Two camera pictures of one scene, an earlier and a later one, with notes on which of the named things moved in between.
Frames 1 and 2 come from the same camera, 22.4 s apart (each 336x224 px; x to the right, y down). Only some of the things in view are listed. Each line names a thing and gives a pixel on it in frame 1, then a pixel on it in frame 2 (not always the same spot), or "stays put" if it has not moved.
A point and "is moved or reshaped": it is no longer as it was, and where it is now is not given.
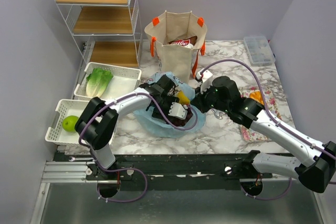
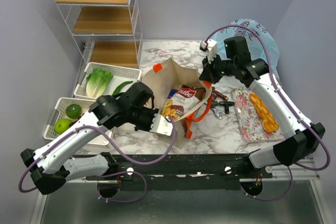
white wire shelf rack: [106, 28] stays put
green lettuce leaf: [97, 82] stays put
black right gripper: [198, 99] -> [207, 74]
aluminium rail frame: [66, 198] stays put
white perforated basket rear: [125, 79] stays put
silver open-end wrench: [217, 114] stays put
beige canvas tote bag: [177, 60] is moved or reshaped
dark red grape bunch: [179, 122] -> [72, 124]
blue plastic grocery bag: [155, 126] -> [263, 44]
